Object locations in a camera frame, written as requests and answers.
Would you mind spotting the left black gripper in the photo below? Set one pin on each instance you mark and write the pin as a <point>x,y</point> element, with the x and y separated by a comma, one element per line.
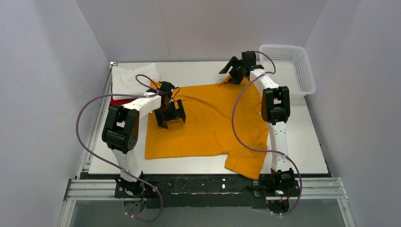
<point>170,113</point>

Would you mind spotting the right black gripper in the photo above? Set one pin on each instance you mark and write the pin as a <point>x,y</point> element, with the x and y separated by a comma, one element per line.
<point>236,70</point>

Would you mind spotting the yellow t shirt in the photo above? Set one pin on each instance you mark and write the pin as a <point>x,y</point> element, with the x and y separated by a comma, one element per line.
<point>221,118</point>

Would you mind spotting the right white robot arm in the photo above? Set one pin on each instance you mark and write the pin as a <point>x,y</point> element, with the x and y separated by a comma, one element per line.
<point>275,111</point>

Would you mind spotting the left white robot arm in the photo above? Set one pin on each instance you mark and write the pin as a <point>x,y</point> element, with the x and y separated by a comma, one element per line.
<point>121,129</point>

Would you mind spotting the red folded t shirt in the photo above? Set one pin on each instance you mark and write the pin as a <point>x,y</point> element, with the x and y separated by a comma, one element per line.
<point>121,101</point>

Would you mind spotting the white folded t shirt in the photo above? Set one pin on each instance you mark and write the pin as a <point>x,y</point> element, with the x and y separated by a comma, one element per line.
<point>124,79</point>

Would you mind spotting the white plastic basket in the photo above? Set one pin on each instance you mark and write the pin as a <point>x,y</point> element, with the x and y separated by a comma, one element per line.
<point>293,68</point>

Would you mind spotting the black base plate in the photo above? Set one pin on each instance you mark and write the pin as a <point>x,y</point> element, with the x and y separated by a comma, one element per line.
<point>199,191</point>

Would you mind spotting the aluminium frame rail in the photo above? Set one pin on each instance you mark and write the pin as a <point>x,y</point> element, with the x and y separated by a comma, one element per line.
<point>323,202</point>

